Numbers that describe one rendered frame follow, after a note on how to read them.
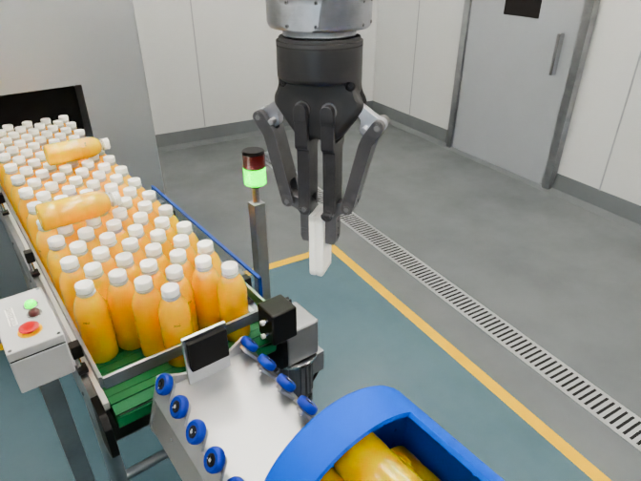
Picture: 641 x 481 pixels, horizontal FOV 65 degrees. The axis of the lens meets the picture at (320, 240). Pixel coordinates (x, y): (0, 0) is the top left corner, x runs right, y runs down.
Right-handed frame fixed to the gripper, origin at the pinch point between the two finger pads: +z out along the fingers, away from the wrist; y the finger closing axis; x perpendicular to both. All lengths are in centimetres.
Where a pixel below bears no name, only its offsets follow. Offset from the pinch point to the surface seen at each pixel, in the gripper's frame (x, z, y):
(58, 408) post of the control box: 13, 62, -67
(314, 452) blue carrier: -5.3, 26.3, 1.0
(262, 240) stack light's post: 77, 48, -46
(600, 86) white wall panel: 375, 54, 82
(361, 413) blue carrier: 0.9, 24.6, 5.2
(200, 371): 25, 52, -37
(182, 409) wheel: 13, 50, -33
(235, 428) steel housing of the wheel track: 16, 55, -24
